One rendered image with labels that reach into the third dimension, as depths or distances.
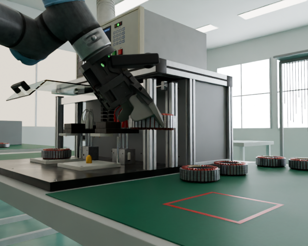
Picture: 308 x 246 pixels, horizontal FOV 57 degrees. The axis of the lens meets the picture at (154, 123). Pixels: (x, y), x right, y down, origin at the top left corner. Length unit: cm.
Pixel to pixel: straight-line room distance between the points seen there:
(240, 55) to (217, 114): 705
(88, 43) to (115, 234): 38
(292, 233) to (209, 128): 71
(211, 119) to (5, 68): 509
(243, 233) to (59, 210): 33
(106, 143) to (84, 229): 86
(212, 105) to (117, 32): 46
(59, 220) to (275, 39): 749
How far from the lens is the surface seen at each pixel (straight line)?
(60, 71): 628
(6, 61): 593
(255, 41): 804
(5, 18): 60
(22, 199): 75
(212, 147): 111
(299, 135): 730
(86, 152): 123
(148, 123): 62
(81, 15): 63
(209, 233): 41
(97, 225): 47
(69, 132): 119
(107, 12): 263
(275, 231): 45
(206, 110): 108
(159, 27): 110
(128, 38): 106
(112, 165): 94
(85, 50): 62
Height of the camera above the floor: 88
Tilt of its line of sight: 2 degrees up
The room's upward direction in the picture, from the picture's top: straight up
